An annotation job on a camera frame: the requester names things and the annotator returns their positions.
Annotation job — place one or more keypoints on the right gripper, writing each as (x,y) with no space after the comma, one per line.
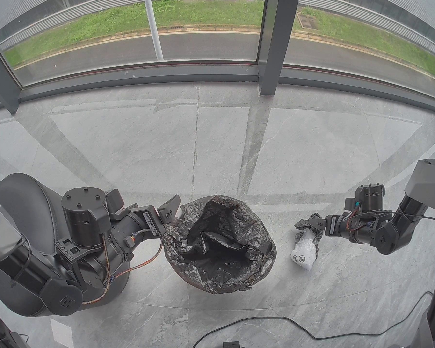
(337,225)

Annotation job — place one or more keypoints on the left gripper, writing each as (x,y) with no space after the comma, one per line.
(141,223)

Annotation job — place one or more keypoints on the clear printed wrapper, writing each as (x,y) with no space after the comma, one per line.
(304,256)

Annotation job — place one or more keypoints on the black plastic bag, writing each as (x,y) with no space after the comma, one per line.
(221,237)

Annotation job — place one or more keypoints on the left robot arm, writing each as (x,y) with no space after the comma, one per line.
(83,216)

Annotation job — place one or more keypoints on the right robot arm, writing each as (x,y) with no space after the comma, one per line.
(398,230)

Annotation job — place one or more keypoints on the window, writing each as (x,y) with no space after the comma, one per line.
(275,31)

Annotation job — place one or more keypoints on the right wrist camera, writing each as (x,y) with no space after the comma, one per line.
(350,204)

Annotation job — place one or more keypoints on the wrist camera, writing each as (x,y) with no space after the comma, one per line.
(115,199)
(350,204)

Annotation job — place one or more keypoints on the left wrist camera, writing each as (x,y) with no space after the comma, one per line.
(115,199)

